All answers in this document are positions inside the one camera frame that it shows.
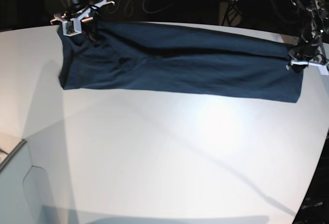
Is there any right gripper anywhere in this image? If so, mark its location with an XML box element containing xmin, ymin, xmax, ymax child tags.
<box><xmin>50</xmin><ymin>0</ymin><xmax>115</xmax><ymax>42</ymax></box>

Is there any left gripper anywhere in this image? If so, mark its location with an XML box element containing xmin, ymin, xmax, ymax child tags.
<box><xmin>286</xmin><ymin>43</ymin><xmax>328</xmax><ymax>76</ymax></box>

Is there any dark blue t-shirt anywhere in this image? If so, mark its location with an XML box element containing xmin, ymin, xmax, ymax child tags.
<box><xmin>58</xmin><ymin>22</ymin><xmax>303</xmax><ymax>103</ymax></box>

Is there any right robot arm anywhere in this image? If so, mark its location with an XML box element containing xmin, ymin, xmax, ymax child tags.
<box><xmin>50</xmin><ymin>0</ymin><xmax>115</xmax><ymax>42</ymax></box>

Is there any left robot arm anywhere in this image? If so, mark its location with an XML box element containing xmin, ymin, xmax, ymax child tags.
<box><xmin>287</xmin><ymin>0</ymin><xmax>328</xmax><ymax>76</ymax></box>

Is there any white adjacent table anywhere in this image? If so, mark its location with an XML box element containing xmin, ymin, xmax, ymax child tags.
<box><xmin>1</xmin><ymin>135</ymin><xmax>48</xmax><ymax>223</ymax></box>

